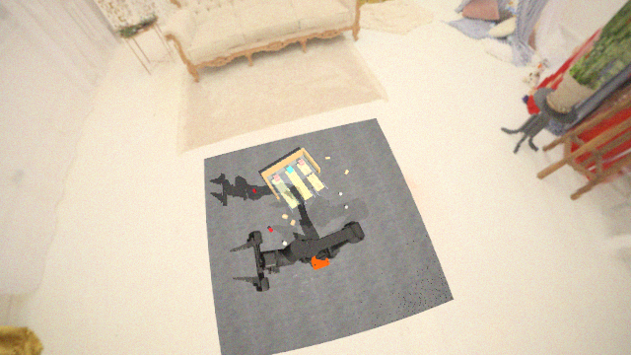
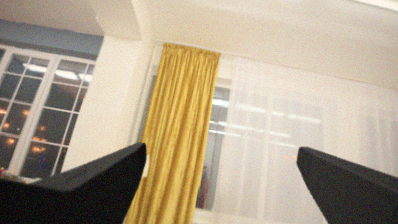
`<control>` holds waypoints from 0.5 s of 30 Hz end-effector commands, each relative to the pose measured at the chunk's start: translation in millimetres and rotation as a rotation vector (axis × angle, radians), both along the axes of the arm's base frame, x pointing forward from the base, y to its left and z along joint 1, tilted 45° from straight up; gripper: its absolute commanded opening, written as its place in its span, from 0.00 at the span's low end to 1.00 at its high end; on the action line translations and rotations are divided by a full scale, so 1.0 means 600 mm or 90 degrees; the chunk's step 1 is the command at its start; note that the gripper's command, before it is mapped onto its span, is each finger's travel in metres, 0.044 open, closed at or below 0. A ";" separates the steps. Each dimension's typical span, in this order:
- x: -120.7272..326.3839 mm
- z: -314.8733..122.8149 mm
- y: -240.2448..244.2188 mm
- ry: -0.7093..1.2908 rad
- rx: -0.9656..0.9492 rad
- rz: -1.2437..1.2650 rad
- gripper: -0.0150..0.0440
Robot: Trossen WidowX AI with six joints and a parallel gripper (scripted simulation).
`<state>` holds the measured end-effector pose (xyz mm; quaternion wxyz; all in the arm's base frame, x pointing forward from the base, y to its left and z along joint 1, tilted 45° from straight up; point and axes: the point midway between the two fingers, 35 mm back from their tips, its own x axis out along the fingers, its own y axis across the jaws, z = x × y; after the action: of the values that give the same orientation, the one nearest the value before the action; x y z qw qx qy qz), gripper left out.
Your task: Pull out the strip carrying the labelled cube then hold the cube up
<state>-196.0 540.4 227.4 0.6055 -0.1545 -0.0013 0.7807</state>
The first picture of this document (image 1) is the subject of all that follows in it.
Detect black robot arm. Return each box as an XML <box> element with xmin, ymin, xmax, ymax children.
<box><xmin>260</xmin><ymin>221</ymin><xmax>366</xmax><ymax>274</ymax></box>

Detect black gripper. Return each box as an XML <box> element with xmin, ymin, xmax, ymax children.
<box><xmin>230</xmin><ymin>231</ymin><xmax>282</xmax><ymax>292</ymax></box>

